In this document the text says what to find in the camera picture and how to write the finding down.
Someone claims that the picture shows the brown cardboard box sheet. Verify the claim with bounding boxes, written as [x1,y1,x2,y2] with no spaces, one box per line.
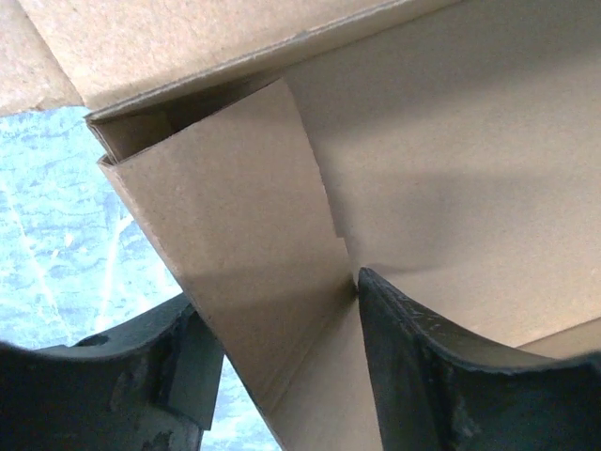
[1,1,600,450]

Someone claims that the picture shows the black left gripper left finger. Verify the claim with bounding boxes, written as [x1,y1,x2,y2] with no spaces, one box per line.
[1,294,223,450]

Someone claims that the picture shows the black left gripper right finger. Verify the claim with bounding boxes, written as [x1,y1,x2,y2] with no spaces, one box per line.
[358,268,600,450]

